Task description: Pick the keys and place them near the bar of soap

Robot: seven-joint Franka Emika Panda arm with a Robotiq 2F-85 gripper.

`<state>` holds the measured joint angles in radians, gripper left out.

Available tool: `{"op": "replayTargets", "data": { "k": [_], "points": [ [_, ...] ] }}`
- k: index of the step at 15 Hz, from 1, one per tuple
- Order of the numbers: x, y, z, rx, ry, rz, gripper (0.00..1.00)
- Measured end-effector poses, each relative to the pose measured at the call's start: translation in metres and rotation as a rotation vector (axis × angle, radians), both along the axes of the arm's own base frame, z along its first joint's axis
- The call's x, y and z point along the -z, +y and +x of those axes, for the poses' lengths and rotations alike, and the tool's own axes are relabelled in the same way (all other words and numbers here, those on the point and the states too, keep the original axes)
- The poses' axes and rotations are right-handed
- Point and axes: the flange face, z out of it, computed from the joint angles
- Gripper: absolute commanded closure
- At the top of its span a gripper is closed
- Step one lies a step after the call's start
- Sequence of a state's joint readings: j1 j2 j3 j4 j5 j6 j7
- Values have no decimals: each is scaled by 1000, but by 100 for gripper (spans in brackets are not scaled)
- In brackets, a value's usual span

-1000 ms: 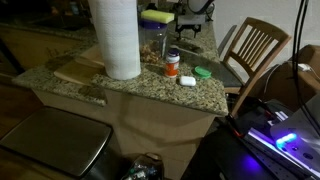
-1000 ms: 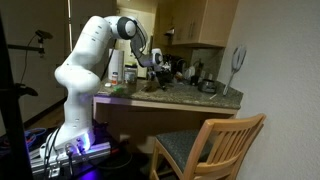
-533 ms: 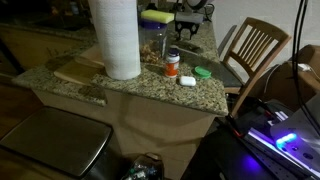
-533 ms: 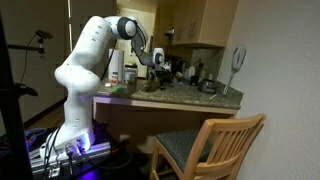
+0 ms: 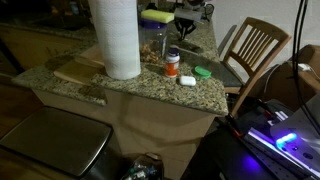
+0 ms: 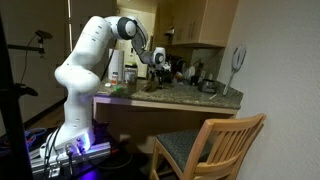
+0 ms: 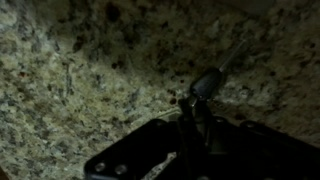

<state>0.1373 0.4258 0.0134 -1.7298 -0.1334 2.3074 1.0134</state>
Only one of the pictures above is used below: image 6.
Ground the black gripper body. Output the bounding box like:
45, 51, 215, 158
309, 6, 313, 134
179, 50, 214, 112
154, 63, 173, 83

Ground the clear jar purple lid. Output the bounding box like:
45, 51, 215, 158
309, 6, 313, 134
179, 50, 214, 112
124, 64, 139, 84

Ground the orange pill bottle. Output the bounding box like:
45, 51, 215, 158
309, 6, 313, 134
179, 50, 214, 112
111, 71, 119, 86

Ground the white paper towel roll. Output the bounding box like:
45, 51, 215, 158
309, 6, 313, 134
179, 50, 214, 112
108, 48, 125, 83

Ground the dark cooking pot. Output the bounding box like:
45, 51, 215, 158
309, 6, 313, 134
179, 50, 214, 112
197, 78, 218, 94

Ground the wooden chair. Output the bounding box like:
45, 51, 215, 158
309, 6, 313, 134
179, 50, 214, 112
149, 113, 268, 180

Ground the black tripod pole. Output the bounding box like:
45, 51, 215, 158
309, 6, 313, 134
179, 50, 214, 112
0, 13, 39, 180

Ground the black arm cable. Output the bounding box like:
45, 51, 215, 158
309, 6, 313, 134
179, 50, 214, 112
100, 39, 118, 81

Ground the wooden wall cabinet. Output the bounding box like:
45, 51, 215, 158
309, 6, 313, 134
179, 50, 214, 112
171, 0, 240, 48

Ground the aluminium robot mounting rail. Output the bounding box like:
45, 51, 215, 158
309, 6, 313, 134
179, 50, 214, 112
29, 141, 113, 178

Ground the black camera on stand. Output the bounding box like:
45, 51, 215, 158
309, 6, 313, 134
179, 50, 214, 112
7, 29, 54, 58

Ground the blue cable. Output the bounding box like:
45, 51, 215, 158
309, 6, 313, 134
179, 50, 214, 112
23, 128, 48, 145

